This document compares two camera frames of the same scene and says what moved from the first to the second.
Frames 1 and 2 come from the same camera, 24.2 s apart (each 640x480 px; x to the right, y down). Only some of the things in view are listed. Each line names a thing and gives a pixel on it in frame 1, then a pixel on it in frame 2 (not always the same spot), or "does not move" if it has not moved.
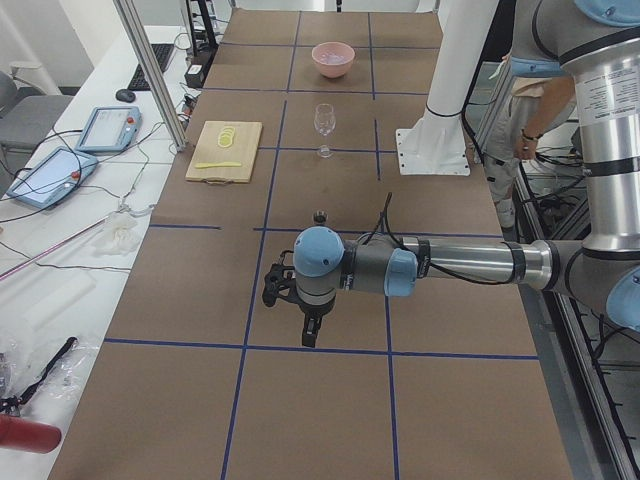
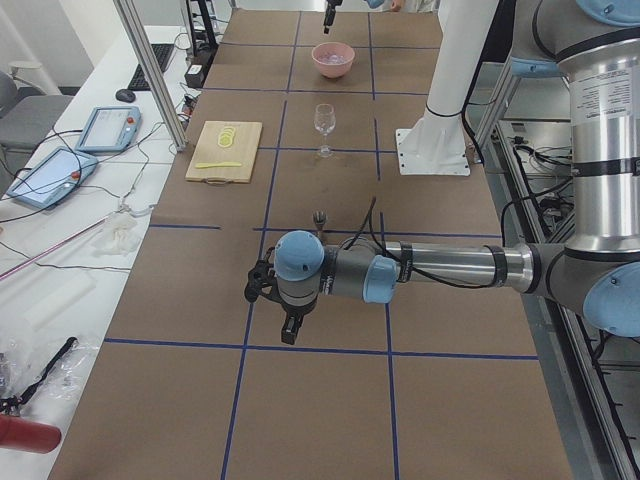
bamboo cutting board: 208,151 does not move
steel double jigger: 320,217 does not move
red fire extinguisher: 28,435 does not move
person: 539,100 to 420,6
